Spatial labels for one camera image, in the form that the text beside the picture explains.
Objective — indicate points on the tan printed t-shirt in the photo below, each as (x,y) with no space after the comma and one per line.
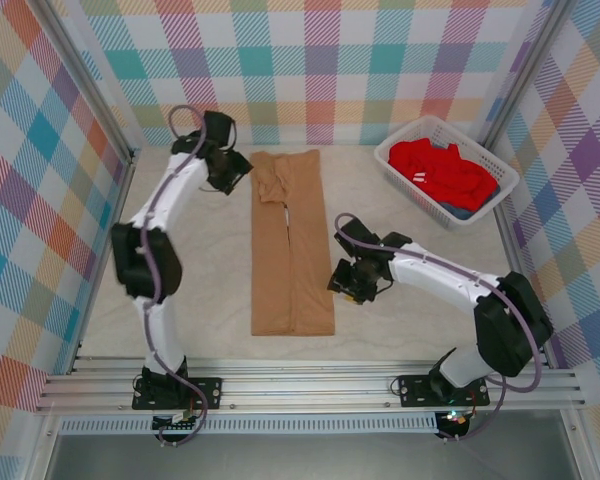
(272,280)

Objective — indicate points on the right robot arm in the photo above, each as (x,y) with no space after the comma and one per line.
(510,320)

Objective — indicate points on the red t-shirt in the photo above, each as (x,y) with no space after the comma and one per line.
(445,175)

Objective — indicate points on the small controller board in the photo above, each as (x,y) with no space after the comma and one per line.
(455,419)
(175,424)

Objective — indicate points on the white plastic laundry basket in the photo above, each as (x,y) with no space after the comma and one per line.
(500,170)

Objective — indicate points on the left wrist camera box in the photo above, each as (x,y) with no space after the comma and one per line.
(219,129)

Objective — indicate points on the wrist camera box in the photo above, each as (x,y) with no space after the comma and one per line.
(219,129)
(356,234)

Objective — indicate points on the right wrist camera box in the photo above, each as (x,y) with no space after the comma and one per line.
(356,234)

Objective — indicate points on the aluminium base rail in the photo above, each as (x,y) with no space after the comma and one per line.
(305,385)

